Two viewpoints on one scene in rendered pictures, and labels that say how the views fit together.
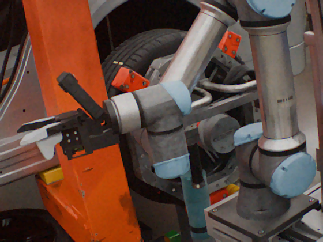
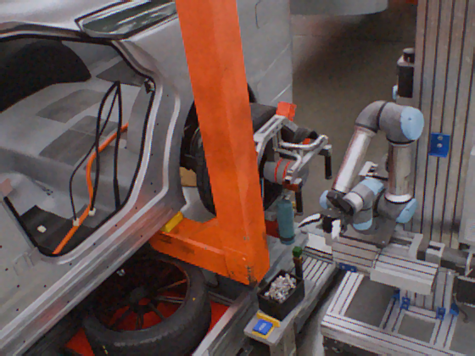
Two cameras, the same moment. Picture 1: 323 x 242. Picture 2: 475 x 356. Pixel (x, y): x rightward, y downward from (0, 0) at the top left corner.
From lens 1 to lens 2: 1.47 m
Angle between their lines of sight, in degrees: 28
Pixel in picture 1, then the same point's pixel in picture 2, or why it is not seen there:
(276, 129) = (402, 190)
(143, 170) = not seen: hidden behind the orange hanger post
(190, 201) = (285, 222)
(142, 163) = not seen: hidden behind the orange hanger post
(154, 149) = (360, 217)
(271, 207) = (381, 226)
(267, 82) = (401, 169)
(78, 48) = (247, 149)
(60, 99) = (240, 185)
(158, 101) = (368, 195)
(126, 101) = (356, 198)
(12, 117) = (145, 191)
